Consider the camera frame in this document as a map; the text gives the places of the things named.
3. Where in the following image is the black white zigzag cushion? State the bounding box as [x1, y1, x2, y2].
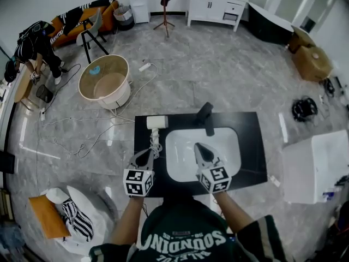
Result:
[62, 198, 94, 242]

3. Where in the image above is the person's green printed shirt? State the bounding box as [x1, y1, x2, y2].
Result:
[88, 198, 295, 262]

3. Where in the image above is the white hair dryer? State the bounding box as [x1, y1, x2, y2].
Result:
[146, 115, 169, 159]

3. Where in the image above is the black sink counter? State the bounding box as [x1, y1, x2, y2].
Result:
[133, 111, 268, 198]

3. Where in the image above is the small cardboard box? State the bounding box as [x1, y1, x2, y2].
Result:
[287, 25, 317, 55]

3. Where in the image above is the person's right forearm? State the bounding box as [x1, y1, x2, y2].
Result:
[212, 191, 255, 233]

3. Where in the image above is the large round cream table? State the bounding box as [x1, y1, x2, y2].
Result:
[78, 54, 132, 110]

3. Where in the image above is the black coiled cable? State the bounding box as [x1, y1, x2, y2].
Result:
[291, 96, 318, 123]

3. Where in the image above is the white box appliance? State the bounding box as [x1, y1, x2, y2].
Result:
[282, 129, 349, 205]

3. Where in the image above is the round wooden table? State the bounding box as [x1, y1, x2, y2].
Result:
[14, 64, 37, 104]

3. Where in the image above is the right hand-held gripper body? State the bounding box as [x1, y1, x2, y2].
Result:
[196, 148, 232, 194]

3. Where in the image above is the grey chair with black legs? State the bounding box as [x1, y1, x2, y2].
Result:
[76, 8, 110, 64]

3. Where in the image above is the black floor cable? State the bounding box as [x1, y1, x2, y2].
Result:
[43, 63, 82, 114]

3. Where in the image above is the wooden coat rack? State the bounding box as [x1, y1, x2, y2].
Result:
[153, 0, 176, 38]

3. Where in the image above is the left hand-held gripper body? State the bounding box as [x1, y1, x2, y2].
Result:
[123, 154, 155, 198]

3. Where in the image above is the large cardboard box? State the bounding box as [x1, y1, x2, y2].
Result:
[291, 45, 334, 83]

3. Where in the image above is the white sink basin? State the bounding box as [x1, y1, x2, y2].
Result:
[165, 127, 242, 183]

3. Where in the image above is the white power strip cable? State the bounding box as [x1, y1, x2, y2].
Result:
[109, 63, 159, 120]

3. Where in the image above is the person's left forearm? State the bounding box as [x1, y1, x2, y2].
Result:
[110, 196, 146, 247]

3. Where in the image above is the white armchair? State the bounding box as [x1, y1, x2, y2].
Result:
[28, 173, 119, 256]

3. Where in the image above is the white vanity cabinet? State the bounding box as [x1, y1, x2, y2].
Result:
[186, 0, 249, 32]

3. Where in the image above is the black white-striped cloth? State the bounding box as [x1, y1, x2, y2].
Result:
[58, 0, 117, 37]

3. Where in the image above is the white water dispenser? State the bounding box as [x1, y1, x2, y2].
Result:
[129, 0, 151, 24]

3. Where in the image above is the grey laundry basket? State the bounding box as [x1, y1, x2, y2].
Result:
[113, 5, 135, 32]

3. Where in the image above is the black bathtub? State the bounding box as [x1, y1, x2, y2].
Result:
[247, 2, 295, 45]

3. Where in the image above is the long white floor cable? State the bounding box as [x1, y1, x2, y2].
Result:
[38, 113, 136, 159]

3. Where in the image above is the black mesh waste basket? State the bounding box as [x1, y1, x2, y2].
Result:
[36, 84, 54, 104]

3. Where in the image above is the orange sofa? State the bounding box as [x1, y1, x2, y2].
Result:
[49, 0, 121, 49]

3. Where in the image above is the orange cushion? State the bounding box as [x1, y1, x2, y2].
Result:
[28, 194, 72, 240]

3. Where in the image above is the black faucet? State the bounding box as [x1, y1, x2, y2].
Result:
[192, 102, 216, 137]

